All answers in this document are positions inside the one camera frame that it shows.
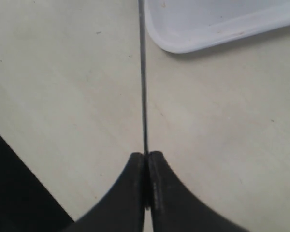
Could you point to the thin metal skewer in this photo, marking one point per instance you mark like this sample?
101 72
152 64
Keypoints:
144 98

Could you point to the white rectangular plastic tray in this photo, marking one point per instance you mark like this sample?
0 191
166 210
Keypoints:
183 26

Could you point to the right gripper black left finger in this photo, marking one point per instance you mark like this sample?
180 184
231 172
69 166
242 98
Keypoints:
122 208

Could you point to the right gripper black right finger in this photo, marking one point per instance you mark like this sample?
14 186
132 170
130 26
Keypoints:
173 206

